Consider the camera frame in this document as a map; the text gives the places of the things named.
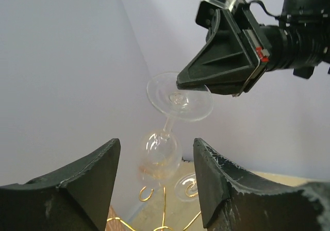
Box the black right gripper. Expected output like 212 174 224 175
176 0 271 96

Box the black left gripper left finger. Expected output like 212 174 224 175
1 138 121 230

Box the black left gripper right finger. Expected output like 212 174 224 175
193 138 329 230

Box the gold wire wine glass rack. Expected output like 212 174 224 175
116 187 204 230

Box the clear flute wine glass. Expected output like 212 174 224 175
174 173 199 202

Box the clear round wine glass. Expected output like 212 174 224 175
137 72 213 188

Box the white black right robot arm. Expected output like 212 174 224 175
176 0 329 96

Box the orange plastic file organizer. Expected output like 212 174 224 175
105 205 129 231

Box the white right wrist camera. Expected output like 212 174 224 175
195 0 239 41

